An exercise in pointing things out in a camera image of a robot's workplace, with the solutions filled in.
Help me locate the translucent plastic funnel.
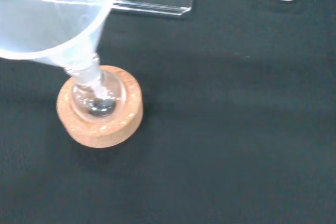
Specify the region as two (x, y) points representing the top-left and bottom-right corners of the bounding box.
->
(0, 0), (118, 99)

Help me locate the round-bottom glass flask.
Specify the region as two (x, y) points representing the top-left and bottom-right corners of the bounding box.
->
(64, 53), (127, 124)

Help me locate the black cloth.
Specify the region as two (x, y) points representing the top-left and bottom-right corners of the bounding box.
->
(0, 0), (336, 224)

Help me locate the cork ring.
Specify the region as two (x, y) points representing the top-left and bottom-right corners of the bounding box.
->
(56, 65), (144, 148)

